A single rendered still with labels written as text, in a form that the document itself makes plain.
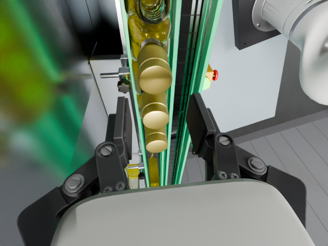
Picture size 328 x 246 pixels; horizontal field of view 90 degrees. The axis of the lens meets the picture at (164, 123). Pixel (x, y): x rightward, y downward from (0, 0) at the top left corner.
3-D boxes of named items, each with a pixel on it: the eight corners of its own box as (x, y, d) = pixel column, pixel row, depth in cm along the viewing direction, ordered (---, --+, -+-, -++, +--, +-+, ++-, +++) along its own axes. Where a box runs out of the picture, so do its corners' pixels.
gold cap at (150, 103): (139, 89, 22) (140, 111, 19) (166, 87, 22) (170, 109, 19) (142, 108, 24) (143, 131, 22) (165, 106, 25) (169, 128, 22)
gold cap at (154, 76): (135, 44, 18) (135, 65, 15) (168, 44, 18) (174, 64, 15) (138, 73, 20) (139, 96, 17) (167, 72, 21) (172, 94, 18)
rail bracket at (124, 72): (102, 51, 41) (93, 82, 32) (130, 50, 42) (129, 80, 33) (106, 66, 44) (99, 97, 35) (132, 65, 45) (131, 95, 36)
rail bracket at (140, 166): (128, 149, 75) (127, 177, 66) (143, 148, 75) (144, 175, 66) (129, 154, 78) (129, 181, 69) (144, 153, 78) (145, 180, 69)
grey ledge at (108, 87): (94, 44, 48) (87, 64, 41) (125, 44, 49) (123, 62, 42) (133, 178, 119) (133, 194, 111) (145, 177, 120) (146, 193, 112)
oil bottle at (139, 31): (129, -12, 32) (125, 25, 18) (157, -11, 33) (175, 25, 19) (132, 20, 37) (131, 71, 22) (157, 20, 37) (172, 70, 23)
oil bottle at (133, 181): (128, 163, 83) (126, 222, 66) (139, 163, 84) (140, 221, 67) (128, 169, 87) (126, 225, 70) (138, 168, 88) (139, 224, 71)
